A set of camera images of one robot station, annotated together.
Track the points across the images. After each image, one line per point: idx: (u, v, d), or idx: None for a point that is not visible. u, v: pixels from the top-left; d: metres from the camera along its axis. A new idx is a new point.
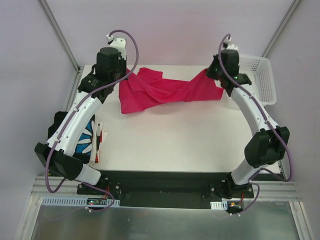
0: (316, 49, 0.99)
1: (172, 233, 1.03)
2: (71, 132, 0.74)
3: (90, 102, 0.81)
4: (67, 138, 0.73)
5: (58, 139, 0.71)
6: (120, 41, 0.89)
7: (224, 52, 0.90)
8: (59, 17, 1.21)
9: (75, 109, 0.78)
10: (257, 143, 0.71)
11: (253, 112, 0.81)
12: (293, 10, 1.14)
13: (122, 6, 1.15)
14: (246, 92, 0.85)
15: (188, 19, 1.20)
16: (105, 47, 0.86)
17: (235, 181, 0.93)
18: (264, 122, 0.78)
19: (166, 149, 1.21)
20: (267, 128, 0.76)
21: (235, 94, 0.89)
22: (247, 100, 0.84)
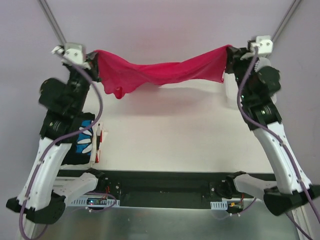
0: (317, 50, 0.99)
1: (172, 233, 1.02)
2: (40, 187, 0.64)
3: (55, 149, 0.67)
4: (36, 194, 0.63)
5: (26, 196, 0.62)
6: (74, 55, 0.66)
7: (264, 82, 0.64)
8: (59, 17, 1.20)
9: (39, 163, 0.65)
10: (286, 207, 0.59)
11: (283, 166, 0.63)
12: (293, 11, 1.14)
13: (123, 6, 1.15)
14: (276, 138, 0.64)
15: (189, 20, 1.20)
16: (50, 83, 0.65)
17: (237, 189, 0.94)
18: (296, 180, 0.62)
19: (166, 148, 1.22)
20: (299, 190, 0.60)
21: (259, 134, 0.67)
22: (276, 148, 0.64)
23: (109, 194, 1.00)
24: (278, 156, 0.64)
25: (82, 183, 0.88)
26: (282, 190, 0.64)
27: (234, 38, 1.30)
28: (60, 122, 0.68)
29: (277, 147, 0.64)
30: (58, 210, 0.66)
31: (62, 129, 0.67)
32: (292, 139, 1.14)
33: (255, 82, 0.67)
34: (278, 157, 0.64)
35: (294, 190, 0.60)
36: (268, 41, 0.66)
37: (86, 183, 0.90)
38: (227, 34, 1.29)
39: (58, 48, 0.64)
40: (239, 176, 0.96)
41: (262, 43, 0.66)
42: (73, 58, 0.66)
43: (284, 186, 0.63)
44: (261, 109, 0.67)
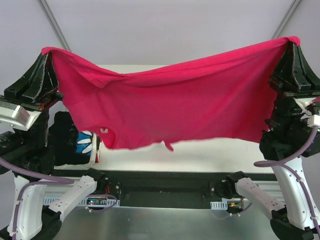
0: (314, 49, 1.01)
1: (172, 233, 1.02)
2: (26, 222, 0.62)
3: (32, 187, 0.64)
4: (23, 228, 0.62)
5: (14, 231, 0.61)
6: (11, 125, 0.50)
7: (309, 148, 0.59)
8: (61, 17, 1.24)
9: (18, 202, 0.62)
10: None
11: (298, 202, 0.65)
12: (292, 10, 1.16)
13: (123, 7, 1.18)
14: (294, 174, 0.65)
15: (188, 20, 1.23)
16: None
17: (237, 191, 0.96)
18: (309, 217, 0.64)
19: (167, 156, 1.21)
20: (311, 226, 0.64)
21: (277, 168, 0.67)
22: (292, 184, 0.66)
23: (109, 194, 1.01)
24: (295, 194, 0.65)
25: (79, 192, 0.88)
26: (292, 222, 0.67)
27: (232, 38, 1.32)
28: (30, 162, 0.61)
29: (294, 184, 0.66)
30: (53, 228, 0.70)
31: (34, 168, 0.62)
32: None
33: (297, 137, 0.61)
34: (293, 192, 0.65)
35: (306, 226, 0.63)
36: None
37: (84, 190, 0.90)
38: (226, 34, 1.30)
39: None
40: (241, 179, 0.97)
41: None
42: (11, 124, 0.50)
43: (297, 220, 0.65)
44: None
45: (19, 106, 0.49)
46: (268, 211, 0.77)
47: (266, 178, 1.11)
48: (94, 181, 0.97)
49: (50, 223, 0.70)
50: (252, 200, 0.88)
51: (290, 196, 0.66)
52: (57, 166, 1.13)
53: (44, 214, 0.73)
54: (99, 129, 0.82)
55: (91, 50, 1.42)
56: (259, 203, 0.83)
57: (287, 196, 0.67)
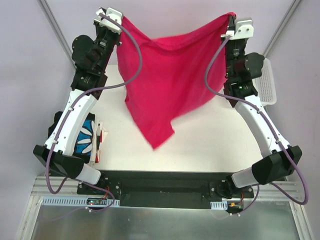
0: (316, 49, 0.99)
1: (172, 233, 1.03)
2: (69, 135, 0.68)
3: (85, 99, 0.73)
4: (66, 137, 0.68)
5: (55, 140, 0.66)
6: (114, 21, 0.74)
7: (248, 68, 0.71)
8: (59, 16, 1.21)
9: (70, 109, 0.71)
10: (269, 169, 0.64)
11: (262, 130, 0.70)
12: (293, 10, 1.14)
13: (123, 6, 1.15)
14: (253, 106, 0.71)
15: (189, 19, 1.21)
16: (78, 40, 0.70)
17: (236, 185, 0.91)
18: (275, 142, 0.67)
19: (166, 154, 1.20)
20: (278, 150, 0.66)
21: (239, 107, 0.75)
22: (254, 116, 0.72)
23: (109, 194, 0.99)
24: (258, 123, 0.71)
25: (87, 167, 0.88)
26: (264, 154, 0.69)
27: None
28: (90, 77, 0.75)
29: (255, 114, 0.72)
30: (79, 164, 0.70)
31: (92, 84, 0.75)
32: (292, 138, 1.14)
33: (240, 64, 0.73)
34: (257, 123, 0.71)
35: (273, 150, 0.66)
36: (249, 26, 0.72)
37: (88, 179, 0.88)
38: None
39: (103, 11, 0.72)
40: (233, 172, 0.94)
41: (241, 30, 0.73)
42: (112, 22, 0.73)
43: (266, 148, 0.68)
44: (239, 86, 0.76)
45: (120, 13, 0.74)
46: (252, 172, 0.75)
47: None
48: (99, 173, 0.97)
49: None
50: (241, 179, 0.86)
51: (255, 127, 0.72)
52: None
53: None
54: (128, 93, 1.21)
55: None
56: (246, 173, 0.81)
57: (254, 129, 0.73)
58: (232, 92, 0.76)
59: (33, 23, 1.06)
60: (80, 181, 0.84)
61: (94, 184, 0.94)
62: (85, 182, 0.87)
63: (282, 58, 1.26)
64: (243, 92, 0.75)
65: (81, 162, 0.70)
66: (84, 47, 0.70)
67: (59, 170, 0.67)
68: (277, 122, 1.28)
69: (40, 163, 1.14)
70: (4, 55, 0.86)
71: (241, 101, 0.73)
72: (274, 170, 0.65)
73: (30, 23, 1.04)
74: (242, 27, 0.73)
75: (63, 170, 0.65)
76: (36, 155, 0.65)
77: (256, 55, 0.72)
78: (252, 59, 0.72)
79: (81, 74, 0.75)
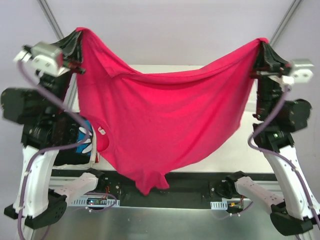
0: (317, 50, 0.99)
1: (173, 233, 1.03)
2: (33, 199, 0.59)
3: (40, 158, 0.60)
4: (32, 201, 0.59)
5: (21, 206, 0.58)
6: (45, 65, 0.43)
7: (292, 121, 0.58)
8: (59, 16, 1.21)
9: (25, 173, 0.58)
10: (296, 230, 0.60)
11: (295, 191, 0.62)
12: (292, 11, 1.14)
13: (122, 7, 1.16)
14: (289, 162, 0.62)
15: (188, 19, 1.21)
16: (7, 93, 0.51)
17: (237, 190, 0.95)
18: (307, 207, 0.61)
19: None
20: (309, 215, 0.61)
21: (271, 159, 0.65)
22: (288, 174, 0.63)
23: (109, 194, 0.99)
24: (291, 184, 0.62)
25: (81, 185, 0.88)
26: (291, 213, 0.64)
27: (232, 38, 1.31)
28: (41, 128, 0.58)
29: (290, 173, 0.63)
30: (59, 208, 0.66)
31: (43, 137, 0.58)
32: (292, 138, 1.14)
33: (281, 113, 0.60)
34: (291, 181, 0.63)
35: (305, 216, 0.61)
36: (308, 71, 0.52)
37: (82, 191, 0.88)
38: (226, 34, 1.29)
39: (26, 54, 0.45)
40: (240, 178, 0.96)
41: (298, 74, 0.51)
42: (44, 68, 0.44)
43: (294, 209, 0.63)
44: (274, 132, 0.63)
45: (59, 49, 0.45)
46: (268, 207, 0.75)
47: (266, 178, 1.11)
48: (96, 178, 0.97)
49: (56, 203, 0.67)
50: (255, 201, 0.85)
51: (287, 185, 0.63)
52: (58, 166, 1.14)
53: (51, 195, 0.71)
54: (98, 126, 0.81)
55: None
56: (261, 202, 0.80)
57: (283, 186, 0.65)
58: (265, 138, 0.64)
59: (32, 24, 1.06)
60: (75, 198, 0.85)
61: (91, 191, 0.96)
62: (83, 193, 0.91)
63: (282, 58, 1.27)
64: (280, 140, 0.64)
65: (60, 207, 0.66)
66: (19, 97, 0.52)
67: None
68: None
69: None
70: None
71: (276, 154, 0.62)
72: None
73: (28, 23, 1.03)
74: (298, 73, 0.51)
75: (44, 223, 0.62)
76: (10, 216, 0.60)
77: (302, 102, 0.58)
78: (298, 108, 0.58)
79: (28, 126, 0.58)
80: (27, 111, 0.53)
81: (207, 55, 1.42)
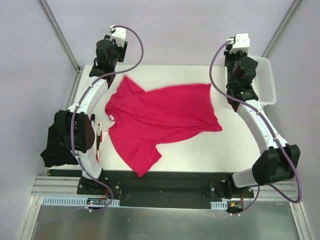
0: (316, 49, 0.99)
1: (172, 233, 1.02)
2: (88, 103, 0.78)
3: (102, 81, 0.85)
4: (85, 105, 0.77)
5: (79, 104, 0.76)
6: (121, 32, 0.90)
7: (242, 68, 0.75)
8: (60, 16, 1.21)
9: (90, 86, 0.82)
10: (267, 165, 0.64)
11: (260, 128, 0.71)
12: (292, 11, 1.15)
13: (122, 7, 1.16)
14: (253, 108, 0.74)
15: (188, 19, 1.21)
16: (101, 40, 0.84)
17: (236, 185, 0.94)
18: (272, 140, 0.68)
19: (167, 154, 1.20)
20: (275, 147, 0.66)
21: (241, 109, 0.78)
22: (253, 117, 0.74)
23: (110, 189, 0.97)
24: (255, 122, 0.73)
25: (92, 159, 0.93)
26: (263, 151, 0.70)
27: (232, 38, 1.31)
28: (105, 70, 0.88)
29: (254, 116, 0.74)
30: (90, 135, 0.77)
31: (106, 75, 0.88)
32: (292, 138, 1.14)
33: (236, 69, 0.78)
34: (257, 123, 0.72)
35: (270, 146, 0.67)
36: (245, 37, 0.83)
37: (91, 168, 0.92)
38: (226, 34, 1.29)
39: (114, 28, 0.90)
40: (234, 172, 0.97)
41: (240, 39, 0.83)
42: (119, 34, 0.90)
43: (264, 145, 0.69)
44: (241, 91, 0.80)
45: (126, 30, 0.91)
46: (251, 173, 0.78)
47: None
48: (99, 168, 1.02)
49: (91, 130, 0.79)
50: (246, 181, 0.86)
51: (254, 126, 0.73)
52: (58, 166, 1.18)
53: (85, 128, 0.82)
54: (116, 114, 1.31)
55: (90, 47, 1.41)
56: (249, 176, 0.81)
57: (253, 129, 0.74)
58: (234, 95, 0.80)
59: (32, 23, 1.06)
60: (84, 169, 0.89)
61: (96, 178, 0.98)
62: (89, 173, 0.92)
63: (282, 58, 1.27)
64: (247, 95, 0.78)
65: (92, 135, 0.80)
66: (104, 44, 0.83)
67: (77, 131, 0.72)
68: (277, 122, 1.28)
69: (40, 163, 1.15)
70: (4, 55, 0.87)
71: (242, 104, 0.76)
72: (272, 169, 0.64)
73: (30, 23, 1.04)
74: (238, 38, 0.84)
75: (79, 134, 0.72)
76: (56, 120, 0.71)
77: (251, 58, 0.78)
78: (245, 60, 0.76)
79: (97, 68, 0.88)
80: (108, 53, 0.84)
81: (207, 55, 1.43)
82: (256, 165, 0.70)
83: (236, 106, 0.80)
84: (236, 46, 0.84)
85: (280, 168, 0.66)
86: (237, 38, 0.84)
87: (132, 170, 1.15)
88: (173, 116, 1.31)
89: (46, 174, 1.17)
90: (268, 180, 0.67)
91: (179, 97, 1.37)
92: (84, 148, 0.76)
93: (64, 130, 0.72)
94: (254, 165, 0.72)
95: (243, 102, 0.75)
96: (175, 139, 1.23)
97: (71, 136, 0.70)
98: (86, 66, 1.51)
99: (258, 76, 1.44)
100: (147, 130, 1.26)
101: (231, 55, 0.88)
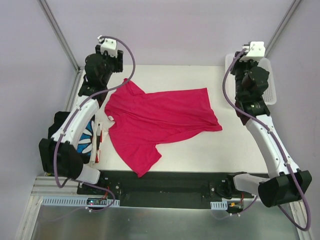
0: (316, 49, 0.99)
1: (172, 233, 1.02)
2: (75, 129, 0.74)
3: (91, 101, 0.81)
4: (72, 132, 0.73)
5: (64, 131, 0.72)
6: (110, 43, 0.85)
7: (254, 79, 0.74)
8: (60, 16, 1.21)
9: (78, 108, 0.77)
10: (275, 190, 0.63)
11: (271, 151, 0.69)
12: (292, 11, 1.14)
13: (122, 7, 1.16)
14: (264, 125, 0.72)
15: (188, 19, 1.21)
16: (90, 57, 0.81)
17: (236, 187, 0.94)
18: (283, 164, 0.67)
19: (167, 154, 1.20)
20: (286, 173, 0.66)
21: (250, 124, 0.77)
22: (264, 136, 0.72)
23: (110, 190, 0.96)
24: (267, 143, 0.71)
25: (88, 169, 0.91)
26: (271, 174, 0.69)
27: (232, 38, 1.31)
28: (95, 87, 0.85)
29: (265, 136, 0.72)
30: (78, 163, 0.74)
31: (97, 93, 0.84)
32: (292, 138, 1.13)
33: (246, 80, 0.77)
34: (267, 144, 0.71)
35: (281, 172, 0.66)
36: (260, 46, 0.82)
37: (88, 178, 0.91)
38: (226, 34, 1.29)
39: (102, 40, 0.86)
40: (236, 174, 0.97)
41: (255, 48, 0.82)
42: (109, 45, 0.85)
43: (274, 169, 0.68)
44: (251, 104, 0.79)
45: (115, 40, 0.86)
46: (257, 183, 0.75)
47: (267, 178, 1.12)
48: (98, 172, 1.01)
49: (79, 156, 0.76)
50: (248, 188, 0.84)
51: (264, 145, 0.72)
52: None
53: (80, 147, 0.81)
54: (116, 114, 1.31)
55: (90, 48, 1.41)
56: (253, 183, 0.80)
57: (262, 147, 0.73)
58: (243, 107, 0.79)
59: (32, 23, 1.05)
60: (81, 181, 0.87)
61: (95, 184, 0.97)
62: (86, 182, 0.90)
63: (282, 58, 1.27)
64: (257, 109, 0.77)
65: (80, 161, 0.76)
66: (94, 60, 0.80)
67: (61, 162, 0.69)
68: (277, 121, 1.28)
69: (40, 163, 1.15)
70: (4, 55, 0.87)
71: (252, 119, 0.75)
72: (280, 194, 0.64)
73: (30, 23, 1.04)
74: (252, 47, 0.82)
75: (64, 165, 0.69)
76: (40, 149, 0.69)
77: (262, 69, 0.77)
78: (255, 71, 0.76)
79: (87, 85, 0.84)
80: (98, 68, 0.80)
81: (207, 55, 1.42)
82: (263, 187, 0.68)
83: (245, 118, 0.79)
84: (249, 54, 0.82)
85: (288, 192, 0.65)
86: (251, 46, 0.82)
87: (132, 170, 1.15)
88: (173, 116, 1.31)
89: (46, 175, 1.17)
90: (275, 204, 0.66)
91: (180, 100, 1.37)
92: (72, 176, 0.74)
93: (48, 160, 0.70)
94: (260, 186, 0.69)
95: (253, 117, 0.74)
96: (176, 139, 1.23)
97: (54, 168, 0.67)
98: None
99: None
100: (147, 131, 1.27)
101: (240, 64, 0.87)
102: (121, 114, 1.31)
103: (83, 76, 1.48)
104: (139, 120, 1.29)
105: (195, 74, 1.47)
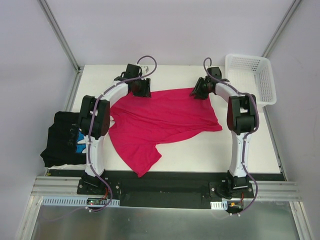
0: (316, 49, 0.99)
1: (172, 233, 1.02)
2: (110, 96, 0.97)
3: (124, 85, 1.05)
4: (108, 97, 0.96)
5: (103, 94, 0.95)
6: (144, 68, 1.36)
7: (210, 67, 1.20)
8: (60, 16, 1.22)
9: (114, 85, 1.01)
10: (233, 108, 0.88)
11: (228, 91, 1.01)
12: (292, 11, 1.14)
13: (122, 7, 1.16)
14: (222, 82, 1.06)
15: (188, 19, 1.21)
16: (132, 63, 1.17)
17: (232, 176, 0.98)
18: (236, 94, 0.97)
19: (167, 154, 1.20)
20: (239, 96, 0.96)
21: (217, 88, 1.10)
22: (224, 88, 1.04)
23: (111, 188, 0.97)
24: (226, 89, 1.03)
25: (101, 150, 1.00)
26: None
27: (232, 38, 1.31)
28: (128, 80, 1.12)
29: (225, 86, 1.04)
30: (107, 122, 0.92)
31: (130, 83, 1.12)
32: (292, 138, 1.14)
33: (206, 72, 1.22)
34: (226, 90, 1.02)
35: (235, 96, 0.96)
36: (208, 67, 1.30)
37: (96, 162, 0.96)
38: (226, 34, 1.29)
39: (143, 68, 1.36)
40: (231, 167, 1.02)
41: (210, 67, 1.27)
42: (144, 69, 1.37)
43: None
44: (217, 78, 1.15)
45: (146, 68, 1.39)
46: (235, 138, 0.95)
47: (265, 178, 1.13)
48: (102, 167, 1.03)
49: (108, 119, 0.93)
50: (236, 158, 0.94)
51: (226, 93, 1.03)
52: (58, 166, 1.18)
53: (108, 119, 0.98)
54: (116, 114, 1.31)
55: (90, 47, 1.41)
56: (236, 147, 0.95)
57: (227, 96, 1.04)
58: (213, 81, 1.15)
59: (32, 23, 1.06)
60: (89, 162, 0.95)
61: (99, 175, 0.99)
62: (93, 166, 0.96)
63: (282, 58, 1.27)
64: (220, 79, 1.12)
65: (107, 127, 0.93)
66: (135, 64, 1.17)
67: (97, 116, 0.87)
68: (277, 122, 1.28)
69: (40, 164, 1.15)
70: (3, 55, 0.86)
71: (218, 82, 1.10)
72: (237, 111, 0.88)
73: (30, 23, 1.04)
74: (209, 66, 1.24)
75: (98, 119, 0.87)
76: (83, 103, 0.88)
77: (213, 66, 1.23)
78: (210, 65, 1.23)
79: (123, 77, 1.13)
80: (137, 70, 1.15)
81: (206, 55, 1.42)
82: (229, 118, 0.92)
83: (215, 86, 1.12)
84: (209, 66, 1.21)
85: (245, 114, 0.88)
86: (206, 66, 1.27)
87: (132, 170, 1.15)
88: (173, 116, 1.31)
89: (46, 174, 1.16)
90: (236, 123, 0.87)
91: (180, 101, 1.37)
92: (99, 134, 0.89)
93: (86, 114, 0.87)
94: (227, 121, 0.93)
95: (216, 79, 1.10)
96: (175, 139, 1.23)
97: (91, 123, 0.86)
98: (86, 66, 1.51)
99: (258, 76, 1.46)
100: (147, 130, 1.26)
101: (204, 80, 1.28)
102: (121, 114, 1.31)
103: (83, 76, 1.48)
104: (139, 120, 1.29)
105: (195, 73, 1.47)
